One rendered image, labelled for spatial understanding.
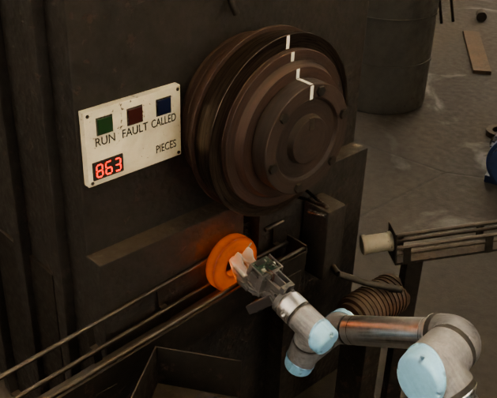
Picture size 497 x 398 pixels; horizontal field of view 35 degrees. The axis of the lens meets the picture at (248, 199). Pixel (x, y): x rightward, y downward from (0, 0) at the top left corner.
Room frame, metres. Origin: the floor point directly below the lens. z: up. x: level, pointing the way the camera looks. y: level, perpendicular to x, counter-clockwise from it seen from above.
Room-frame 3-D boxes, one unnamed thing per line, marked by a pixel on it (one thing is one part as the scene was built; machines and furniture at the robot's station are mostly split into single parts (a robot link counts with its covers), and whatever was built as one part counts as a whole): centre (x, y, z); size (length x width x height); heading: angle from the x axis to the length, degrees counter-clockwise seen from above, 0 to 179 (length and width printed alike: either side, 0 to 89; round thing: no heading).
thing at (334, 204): (1.95, -0.22, 0.68); 0.11 x 0.08 x 0.24; 44
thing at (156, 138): (1.62, 0.26, 1.15); 0.26 x 0.02 x 0.18; 134
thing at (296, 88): (1.71, -0.12, 1.11); 0.28 x 0.06 x 0.28; 134
